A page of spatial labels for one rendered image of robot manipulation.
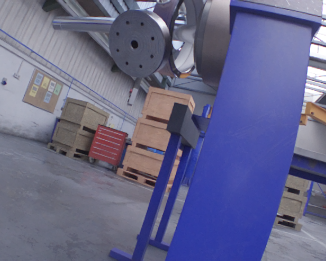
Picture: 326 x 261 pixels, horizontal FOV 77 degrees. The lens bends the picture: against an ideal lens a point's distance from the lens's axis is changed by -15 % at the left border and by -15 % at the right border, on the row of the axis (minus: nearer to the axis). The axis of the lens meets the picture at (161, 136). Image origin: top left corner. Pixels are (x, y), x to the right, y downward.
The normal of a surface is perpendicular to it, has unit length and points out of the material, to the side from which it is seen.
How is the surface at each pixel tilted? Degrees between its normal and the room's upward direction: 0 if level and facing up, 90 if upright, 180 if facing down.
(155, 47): 131
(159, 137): 90
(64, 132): 90
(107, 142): 90
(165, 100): 90
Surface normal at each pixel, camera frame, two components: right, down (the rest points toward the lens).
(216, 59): -0.39, 0.66
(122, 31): -0.51, 0.45
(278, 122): -0.25, -0.18
